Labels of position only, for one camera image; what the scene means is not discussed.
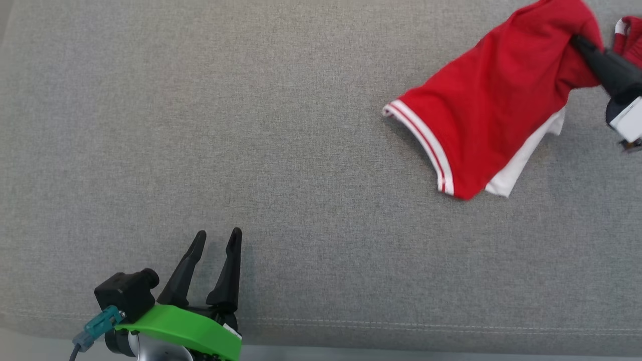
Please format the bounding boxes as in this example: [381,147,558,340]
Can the camera cable with teal plug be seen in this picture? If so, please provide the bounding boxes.
[68,305,126,361]

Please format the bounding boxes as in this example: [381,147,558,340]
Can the red polo shirt white trim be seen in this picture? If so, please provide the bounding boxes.
[382,0,605,200]

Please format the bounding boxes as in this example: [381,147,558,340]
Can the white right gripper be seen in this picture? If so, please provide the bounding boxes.
[571,34,642,152]

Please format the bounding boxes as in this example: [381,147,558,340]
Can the red shorts white side panels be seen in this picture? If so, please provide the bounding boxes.
[612,15,642,68]

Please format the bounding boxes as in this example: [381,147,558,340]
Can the grey fabric sofa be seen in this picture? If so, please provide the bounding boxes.
[0,0,642,356]

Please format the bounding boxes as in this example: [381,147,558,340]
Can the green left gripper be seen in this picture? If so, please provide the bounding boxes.
[115,227,243,361]

